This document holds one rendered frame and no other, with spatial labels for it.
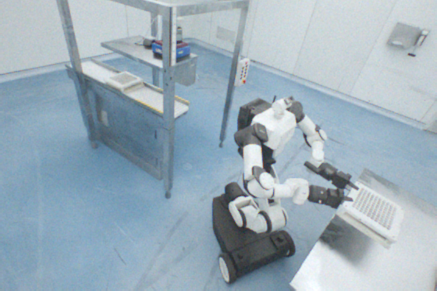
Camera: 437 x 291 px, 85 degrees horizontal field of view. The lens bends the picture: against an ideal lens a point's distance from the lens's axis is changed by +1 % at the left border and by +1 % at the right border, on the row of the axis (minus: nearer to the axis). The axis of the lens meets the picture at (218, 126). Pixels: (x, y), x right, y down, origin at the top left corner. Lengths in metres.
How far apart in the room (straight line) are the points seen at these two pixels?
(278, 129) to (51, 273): 1.82
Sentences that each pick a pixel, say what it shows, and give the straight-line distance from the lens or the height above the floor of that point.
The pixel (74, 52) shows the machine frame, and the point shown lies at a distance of 2.47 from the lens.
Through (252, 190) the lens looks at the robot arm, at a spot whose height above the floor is 1.06.
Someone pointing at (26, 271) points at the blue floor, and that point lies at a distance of 2.32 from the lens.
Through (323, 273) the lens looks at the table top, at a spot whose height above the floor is 0.82.
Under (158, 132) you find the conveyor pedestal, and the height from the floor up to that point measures 0.64.
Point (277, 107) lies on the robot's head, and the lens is 1.33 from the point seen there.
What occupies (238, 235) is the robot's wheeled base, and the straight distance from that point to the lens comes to 2.05.
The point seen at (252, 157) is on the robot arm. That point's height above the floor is 1.16.
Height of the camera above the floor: 1.91
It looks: 35 degrees down
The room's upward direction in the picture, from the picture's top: 9 degrees clockwise
